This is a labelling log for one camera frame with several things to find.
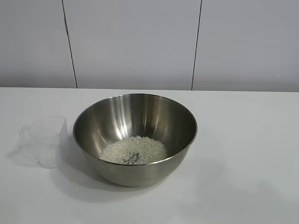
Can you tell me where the clear plastic measuring cup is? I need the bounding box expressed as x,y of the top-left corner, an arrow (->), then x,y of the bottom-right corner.
18,115 -> 69,169

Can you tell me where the stainless steel mixing bowl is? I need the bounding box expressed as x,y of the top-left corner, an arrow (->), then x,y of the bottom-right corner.
72,93 -> 199,187

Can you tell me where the white uncooked rice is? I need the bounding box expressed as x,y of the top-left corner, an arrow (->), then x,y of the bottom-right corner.
99,136 -> 169,165

